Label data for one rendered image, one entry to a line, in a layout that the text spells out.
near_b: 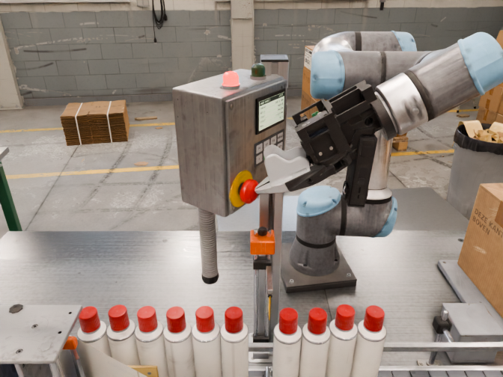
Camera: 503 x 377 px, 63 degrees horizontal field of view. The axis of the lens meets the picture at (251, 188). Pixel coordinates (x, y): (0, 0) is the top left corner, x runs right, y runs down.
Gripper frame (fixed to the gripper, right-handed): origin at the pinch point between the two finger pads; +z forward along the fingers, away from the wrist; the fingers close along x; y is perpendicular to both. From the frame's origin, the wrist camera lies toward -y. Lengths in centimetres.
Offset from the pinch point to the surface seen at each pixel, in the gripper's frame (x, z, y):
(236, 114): -1.0, -2.3, 12.1
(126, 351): 1.3, 37.9, -15.2
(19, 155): -333, 267, 4
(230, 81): -3.5, -3.5, 16.0
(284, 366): 2.5, 14.5, -32.5
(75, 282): -39, 70, -17
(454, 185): -219, -76, -172
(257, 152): -5.1, -1.2, 4.1
